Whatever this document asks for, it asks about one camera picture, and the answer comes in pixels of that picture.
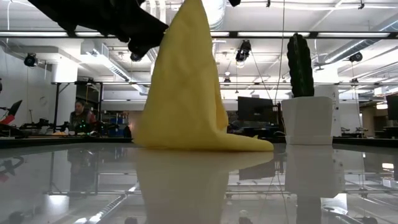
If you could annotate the black storage rack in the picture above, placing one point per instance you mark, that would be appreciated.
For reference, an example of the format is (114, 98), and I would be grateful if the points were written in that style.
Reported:
(93, 93)

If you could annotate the black overhead camera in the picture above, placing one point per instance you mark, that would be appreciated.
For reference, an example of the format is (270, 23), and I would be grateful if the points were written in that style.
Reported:
(243, 49)

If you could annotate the black overhead frame beam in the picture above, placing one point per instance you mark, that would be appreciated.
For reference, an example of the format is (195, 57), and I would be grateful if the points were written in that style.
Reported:
(280, 35)

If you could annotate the person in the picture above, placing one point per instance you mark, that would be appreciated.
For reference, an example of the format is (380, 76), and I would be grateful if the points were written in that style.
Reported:
(81, 118)

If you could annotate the black background monitor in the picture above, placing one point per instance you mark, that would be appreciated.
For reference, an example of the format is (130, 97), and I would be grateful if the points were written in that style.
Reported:
(256, 110)

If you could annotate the white hexagonal plant pot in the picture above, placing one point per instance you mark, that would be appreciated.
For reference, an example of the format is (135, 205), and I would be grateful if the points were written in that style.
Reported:
(308, 116)

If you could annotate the black tilted background screen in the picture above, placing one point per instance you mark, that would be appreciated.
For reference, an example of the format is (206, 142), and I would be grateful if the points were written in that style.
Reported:
(14, 109)

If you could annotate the green cactus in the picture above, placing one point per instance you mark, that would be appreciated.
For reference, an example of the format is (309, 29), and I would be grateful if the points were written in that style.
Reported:
(300, 68)

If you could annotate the yellow microfiber towel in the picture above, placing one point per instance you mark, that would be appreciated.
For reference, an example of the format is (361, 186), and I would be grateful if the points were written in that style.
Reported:
(186, 109)

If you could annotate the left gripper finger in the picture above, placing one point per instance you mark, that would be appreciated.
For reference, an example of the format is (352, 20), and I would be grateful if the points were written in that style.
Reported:
(144, 34)

